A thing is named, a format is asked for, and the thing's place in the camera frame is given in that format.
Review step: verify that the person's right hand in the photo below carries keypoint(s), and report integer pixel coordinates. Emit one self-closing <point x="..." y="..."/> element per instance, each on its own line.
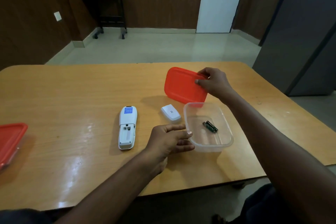
<point x="217" y="83"/>

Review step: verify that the person's left hand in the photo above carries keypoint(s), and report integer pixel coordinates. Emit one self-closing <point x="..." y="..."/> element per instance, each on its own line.
<point x="160" y="145"/>

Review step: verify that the person's left middle finger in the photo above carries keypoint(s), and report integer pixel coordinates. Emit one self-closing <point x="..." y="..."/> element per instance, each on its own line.
<point x="185" y="148"/>

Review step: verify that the person's right thumb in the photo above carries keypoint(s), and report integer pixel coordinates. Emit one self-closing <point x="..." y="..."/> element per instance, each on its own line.
<point x="202" y="82"/>

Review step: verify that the person's left thumb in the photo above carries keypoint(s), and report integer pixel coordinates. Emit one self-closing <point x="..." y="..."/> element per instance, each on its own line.
<point x="172" y="127"/>

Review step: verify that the red plastic lid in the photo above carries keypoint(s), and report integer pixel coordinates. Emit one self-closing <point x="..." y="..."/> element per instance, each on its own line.
<point x="181" y="86"/>

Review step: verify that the clear plastic container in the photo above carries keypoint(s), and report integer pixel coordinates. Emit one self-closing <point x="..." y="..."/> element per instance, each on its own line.
<point x="210" y="142"/>

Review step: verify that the person's left forearm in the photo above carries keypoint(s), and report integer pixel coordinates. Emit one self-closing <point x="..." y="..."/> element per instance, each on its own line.
<point x="112" y="189"/>

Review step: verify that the person's right forearm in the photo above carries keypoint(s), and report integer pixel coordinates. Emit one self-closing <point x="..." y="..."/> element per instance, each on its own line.
<point x="283" y="163"/>

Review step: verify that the white battery cover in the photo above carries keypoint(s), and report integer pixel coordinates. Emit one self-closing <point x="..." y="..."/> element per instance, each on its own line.
<point x="171" y="113"/>

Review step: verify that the black green battery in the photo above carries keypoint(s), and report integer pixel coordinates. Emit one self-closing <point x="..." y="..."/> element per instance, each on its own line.
<point x="209" y="128"/>
<point x="212" y="126"/>

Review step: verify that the white remote control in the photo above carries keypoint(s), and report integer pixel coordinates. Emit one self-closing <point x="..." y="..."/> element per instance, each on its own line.
<point x="127" y="129"/>

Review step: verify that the white door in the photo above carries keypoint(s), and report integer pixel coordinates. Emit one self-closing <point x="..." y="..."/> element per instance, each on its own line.
<point x="220" y="3"/>

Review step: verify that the person's dark trousers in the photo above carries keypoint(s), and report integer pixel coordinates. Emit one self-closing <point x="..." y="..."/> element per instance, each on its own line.
<point x="262" y="205"/>

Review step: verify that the grey cabinet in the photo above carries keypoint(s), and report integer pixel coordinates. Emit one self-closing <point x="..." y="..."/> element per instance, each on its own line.
<point x="296" y="32"/>

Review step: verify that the clear container with red lid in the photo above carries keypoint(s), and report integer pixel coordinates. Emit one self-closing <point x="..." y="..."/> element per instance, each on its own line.
<point x="10" y="137"/>

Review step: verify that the white wall switch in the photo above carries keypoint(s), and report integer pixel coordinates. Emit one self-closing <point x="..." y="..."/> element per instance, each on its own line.
<point x="57" y="16"/>

